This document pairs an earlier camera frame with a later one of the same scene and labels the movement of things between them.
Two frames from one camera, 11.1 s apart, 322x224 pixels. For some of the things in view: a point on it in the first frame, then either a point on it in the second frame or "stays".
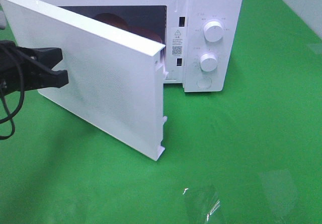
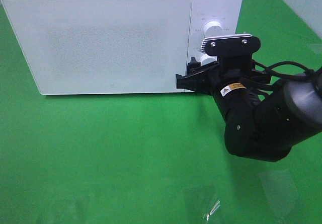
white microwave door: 115,83 → 78,45
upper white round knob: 213,31 stays
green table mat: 251,153 stays
